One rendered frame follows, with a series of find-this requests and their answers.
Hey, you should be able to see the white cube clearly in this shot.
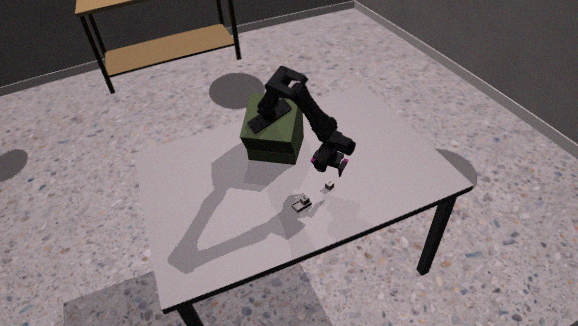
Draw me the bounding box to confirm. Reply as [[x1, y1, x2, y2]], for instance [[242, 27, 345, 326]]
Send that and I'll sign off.
[[300, 194, 310, 206], [325, 180, 334, 191]]

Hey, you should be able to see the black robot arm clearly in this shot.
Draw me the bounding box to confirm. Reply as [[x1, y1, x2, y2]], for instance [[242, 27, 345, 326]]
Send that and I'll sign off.
[[247, 66, 356, 172]]

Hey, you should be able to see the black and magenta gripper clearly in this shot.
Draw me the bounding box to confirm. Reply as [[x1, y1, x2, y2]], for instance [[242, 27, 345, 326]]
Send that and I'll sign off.
[[311, 147, 348, 177]]

